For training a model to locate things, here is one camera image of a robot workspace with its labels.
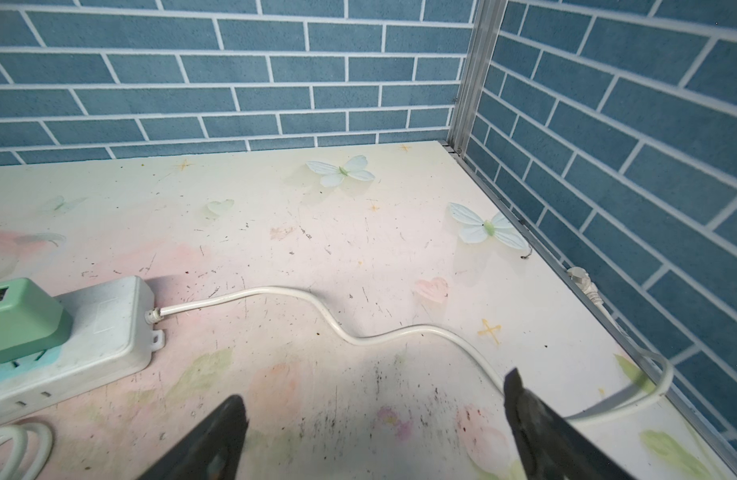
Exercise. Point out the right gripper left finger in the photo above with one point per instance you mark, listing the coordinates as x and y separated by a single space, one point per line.
212 450

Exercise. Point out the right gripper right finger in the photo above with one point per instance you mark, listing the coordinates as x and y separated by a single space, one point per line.
549 447

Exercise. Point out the green plug adapter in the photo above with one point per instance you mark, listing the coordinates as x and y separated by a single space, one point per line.
31 321

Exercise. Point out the white long power strip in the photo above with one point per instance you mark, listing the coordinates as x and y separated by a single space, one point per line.
110 339

